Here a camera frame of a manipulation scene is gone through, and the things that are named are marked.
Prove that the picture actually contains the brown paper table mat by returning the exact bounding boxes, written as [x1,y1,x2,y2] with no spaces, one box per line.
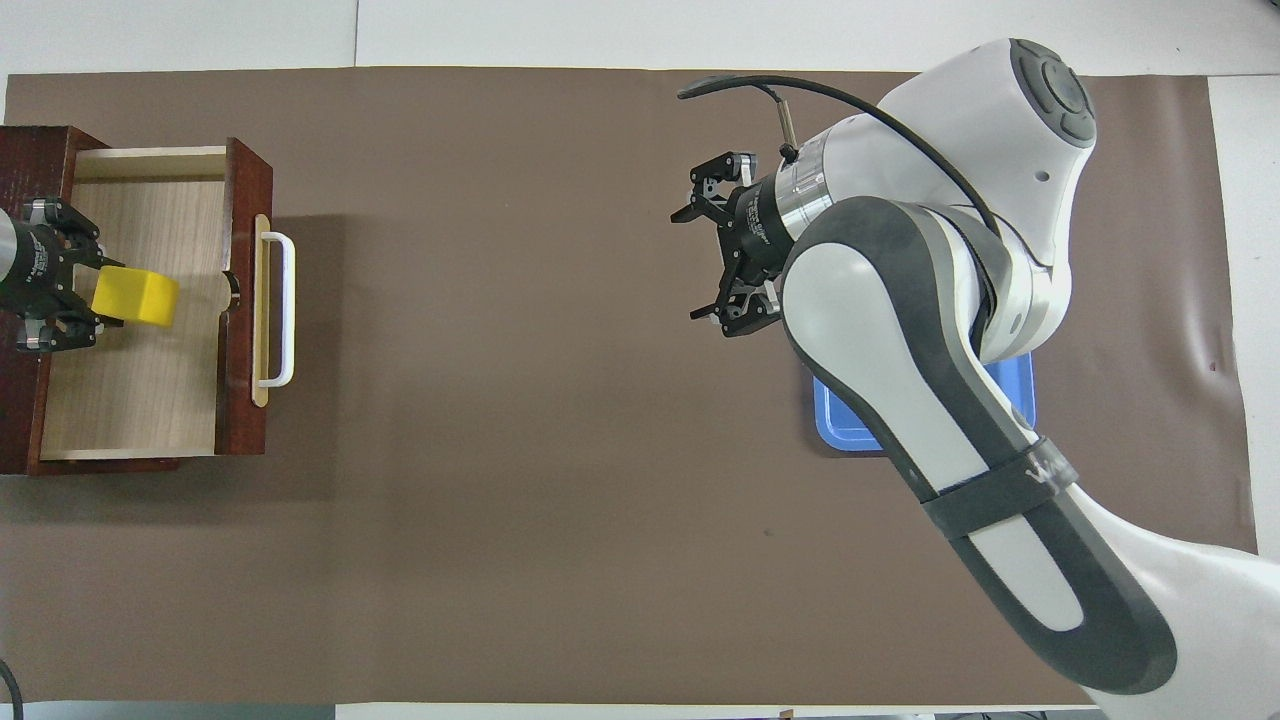
[0,65,1263,706]

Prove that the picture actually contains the beige handle backing plate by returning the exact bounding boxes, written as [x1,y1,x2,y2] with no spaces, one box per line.
[252,214,273,408]

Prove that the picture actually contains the wooden drawer with dark front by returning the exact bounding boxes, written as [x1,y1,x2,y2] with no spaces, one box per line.
[40,138,297,464]

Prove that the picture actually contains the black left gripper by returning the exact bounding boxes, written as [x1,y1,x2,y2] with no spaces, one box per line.
[0,197,127,354]

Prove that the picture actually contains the blue plastic tray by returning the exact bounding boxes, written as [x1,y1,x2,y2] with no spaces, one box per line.
[815,350,1037,457]

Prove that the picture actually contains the white drawer handle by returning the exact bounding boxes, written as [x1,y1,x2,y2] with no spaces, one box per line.
[258,231,297,389]

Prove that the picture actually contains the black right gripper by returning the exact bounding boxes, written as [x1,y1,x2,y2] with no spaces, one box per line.
[670,151,802,338]

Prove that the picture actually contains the yellow cube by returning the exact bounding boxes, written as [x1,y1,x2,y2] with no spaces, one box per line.
[92,266,181,329]

